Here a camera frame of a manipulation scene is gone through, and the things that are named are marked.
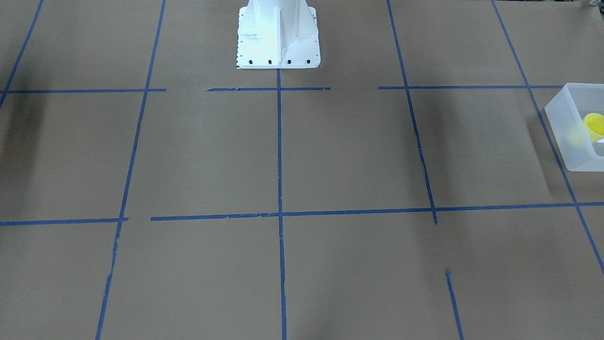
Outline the translucent plastic storage box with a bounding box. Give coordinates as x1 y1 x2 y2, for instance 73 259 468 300
545 83 604 172

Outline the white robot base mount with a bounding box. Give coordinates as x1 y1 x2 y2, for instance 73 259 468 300
236 0 321 69

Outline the yellow plastic cup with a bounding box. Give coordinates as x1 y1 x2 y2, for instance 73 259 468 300
583 112 604 144

